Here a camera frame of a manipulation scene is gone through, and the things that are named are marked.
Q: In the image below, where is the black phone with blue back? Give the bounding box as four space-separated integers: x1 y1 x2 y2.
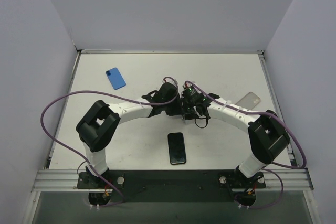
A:
106 67 126 90

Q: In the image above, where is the clear phone case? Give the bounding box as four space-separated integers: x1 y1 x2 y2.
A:
235 92 261 110

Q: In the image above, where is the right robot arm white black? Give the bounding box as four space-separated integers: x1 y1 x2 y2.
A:
181 84 290 178

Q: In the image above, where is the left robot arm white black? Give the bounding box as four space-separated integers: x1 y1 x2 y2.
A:
76 80 181 188

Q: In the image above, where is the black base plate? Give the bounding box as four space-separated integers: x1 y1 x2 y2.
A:
77 169 266 205

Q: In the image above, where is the aluminium front rail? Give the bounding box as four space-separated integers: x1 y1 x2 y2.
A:
31 169 313 192

